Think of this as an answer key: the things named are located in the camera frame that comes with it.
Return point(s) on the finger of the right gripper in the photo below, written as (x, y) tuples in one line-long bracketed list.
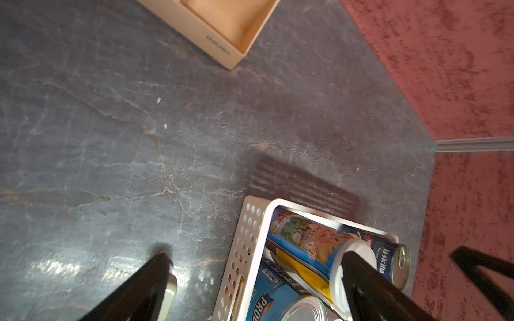
[(470, 262)]

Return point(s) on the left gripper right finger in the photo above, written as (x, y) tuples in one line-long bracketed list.
[(372, 297)]

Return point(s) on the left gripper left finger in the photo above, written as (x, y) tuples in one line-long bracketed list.
[(140, 297)]

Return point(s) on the dark chopped tomatoes can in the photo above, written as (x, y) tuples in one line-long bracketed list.
[(393, 258)]

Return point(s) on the tall yellow can white lid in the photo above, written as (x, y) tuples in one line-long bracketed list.
[(315, 252)]

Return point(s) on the blue Progresso soup can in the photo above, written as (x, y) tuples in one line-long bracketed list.
[(276, 296)]

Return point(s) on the white perforated plastic basket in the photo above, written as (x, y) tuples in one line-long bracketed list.
[(248, 246)]

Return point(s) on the beige oblong case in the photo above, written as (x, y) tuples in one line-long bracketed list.
[(169, 296)]

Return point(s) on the right corner aluminium profile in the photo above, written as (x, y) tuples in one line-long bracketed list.
[(489, 144)]

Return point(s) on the peach plastic file organizer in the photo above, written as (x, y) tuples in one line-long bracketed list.
[(225, 30)]

